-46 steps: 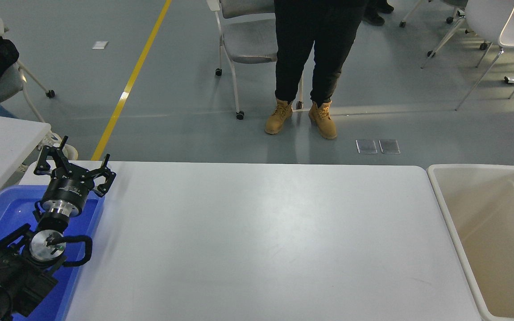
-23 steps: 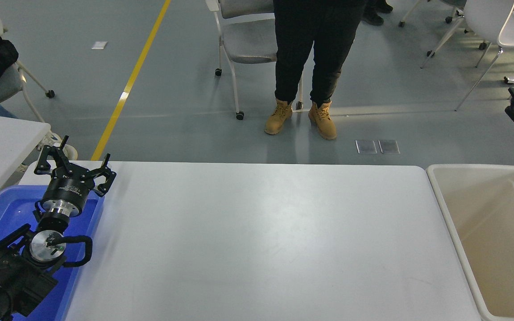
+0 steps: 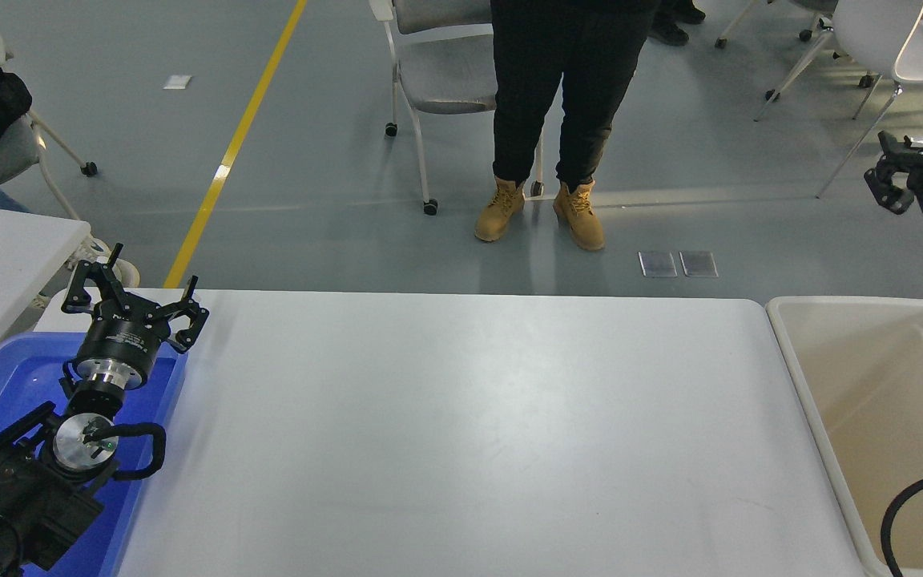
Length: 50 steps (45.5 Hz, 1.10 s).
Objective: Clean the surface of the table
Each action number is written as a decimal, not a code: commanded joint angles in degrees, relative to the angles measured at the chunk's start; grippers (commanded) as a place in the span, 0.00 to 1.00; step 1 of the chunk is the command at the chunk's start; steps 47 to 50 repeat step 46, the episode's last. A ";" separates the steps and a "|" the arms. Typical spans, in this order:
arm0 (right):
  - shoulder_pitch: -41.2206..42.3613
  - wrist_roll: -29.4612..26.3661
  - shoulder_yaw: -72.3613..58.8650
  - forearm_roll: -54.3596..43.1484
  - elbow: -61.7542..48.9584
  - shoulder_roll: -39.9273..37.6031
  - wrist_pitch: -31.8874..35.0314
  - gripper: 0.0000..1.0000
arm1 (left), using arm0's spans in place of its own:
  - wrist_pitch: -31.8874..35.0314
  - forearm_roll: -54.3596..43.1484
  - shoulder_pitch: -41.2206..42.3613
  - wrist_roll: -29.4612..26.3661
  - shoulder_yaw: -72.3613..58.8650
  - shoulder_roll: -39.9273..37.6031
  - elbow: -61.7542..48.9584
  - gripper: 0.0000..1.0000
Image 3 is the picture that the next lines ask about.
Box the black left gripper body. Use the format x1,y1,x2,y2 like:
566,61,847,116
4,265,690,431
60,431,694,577
75,309,167,377

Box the blue plastic tray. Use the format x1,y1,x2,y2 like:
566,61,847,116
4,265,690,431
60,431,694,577
0,333,190,577

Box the white plastic chair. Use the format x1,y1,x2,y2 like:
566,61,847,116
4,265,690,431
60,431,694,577
816,0,923,201

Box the seated person's rolling chair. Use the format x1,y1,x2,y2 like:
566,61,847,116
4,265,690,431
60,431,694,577
0,34,142,288

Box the grey chair with casters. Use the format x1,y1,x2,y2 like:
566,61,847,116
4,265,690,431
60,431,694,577
714,0,879,125

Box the large pale plastic bin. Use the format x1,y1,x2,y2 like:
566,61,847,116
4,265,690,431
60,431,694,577
766,295,923,577

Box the person in dark shoes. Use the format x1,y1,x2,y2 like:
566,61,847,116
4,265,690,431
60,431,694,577
648,0,707,46

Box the standing person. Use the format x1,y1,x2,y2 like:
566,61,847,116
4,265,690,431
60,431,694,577
474,0,661,252

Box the grey padded rolling chair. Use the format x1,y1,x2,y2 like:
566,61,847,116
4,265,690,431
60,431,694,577
369,0,546,216

